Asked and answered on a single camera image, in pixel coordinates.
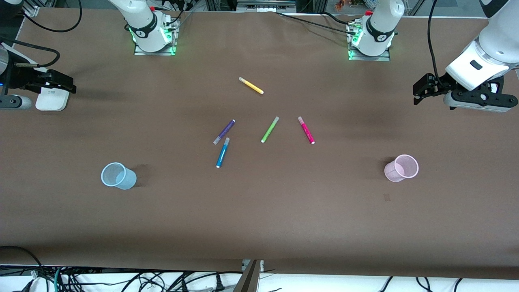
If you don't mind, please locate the pink marker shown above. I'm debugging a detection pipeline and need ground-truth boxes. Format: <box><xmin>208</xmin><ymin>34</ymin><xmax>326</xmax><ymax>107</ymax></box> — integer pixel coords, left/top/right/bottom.
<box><xmin>298</xmin><ymin>116</ymin><xmax>315</xmax><ymax>145</ymax></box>

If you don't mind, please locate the blue marker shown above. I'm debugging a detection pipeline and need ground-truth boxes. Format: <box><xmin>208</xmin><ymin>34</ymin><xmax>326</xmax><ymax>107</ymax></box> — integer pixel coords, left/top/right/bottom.
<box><xmin>216</xmin><ymin>137</ymin><xmax>230</xmax><ymax>168</ymax></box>

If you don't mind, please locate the white desk lamp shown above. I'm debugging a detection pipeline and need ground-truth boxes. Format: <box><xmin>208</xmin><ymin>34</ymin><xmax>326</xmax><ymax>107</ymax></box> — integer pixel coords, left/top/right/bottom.
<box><xmin>35</xmin><ymin>86</ymin><xmax>70</xmax><ymax>112</ymax></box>

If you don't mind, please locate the pink mesh cup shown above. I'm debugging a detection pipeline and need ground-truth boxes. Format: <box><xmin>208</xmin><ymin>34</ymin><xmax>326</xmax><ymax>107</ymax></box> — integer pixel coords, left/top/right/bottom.
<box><xmin>384</xmin><ymin>154</ymin><xmax>419</xmax><ymax>183</ymax></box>

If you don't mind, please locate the blue mesh cup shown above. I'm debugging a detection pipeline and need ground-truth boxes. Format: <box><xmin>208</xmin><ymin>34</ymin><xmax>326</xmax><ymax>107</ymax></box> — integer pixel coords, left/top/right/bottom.
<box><xmin>101</xmin><ymin>162</ymin><xmax>137</xmax><ymax>190</ymax></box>

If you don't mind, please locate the green marker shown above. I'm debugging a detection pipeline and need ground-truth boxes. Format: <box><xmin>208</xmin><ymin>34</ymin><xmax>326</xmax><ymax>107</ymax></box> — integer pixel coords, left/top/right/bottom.
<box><xmin>261</xmin><ymin>116</ymin><xmax>280</xmax><ymax>144</ymax></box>

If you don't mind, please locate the purple marker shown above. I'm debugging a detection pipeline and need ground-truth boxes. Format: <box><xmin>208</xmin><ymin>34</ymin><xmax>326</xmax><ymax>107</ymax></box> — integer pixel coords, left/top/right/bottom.
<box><xmin>213</xmin><ymin>119</ymin><xmax>236</xmax><ymax>146</ymax></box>

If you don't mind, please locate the yellow marker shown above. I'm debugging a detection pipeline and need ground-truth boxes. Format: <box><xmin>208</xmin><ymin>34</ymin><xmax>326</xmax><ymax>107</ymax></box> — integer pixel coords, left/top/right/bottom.
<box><xmin>238</xmin><ymin>77</ymin><xmax>264</xmax><ymax>95</ymax></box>

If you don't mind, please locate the grey socket strip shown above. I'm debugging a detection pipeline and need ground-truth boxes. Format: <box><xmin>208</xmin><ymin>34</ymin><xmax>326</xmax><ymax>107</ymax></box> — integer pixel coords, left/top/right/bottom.
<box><xmin>236</xmin><ymin>0</ymin><xmax>297</xmax><ymax>13</ymax></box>

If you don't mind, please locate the brown table cover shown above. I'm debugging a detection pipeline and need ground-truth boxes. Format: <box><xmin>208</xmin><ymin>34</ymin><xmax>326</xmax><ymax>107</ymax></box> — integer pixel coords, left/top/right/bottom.
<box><xmin>0</xmin><ymin>7</ymin><xmax>519</xmax><ymax>280</ymax></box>

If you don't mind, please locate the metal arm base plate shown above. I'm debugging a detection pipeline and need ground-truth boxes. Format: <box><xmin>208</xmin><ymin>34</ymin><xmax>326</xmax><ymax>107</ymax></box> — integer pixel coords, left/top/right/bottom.
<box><xmin>347</xmin><ymin>22</ymin><xmax>391</xmax><ymax>62</ymax></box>
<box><xmin>133</xmin><ymin>16</ymin><xmax>180</xmax><ymax>56</ymax></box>

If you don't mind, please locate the aluminium corner bracket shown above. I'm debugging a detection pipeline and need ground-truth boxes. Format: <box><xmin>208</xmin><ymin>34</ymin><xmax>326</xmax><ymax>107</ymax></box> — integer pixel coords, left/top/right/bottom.
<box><xmin>22</xmin><ymin>0</ymin><xmax>40</xmax><ymax>17</ymax></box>

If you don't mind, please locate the black cable on table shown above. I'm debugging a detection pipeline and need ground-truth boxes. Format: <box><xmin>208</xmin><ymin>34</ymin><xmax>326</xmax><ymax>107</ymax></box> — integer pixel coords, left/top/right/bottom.
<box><xmin>276</xmin><ymin>11</ymin><xmax>357</xmax><ymax>34</ymax></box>

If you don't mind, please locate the black looped floor cable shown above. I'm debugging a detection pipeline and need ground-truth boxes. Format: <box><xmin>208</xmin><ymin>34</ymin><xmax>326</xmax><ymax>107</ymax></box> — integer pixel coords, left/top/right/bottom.
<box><xmin>0</xmin><ymin>245</ymin><xmax>45</xmax><ymax>292</ymax></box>

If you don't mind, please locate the metal table post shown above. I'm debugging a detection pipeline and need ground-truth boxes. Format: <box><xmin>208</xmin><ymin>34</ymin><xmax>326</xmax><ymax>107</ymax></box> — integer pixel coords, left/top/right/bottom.
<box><xmin>233</xmin><ymin>260</ymin><xmax>264</xmax><ymax>292</ymax></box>

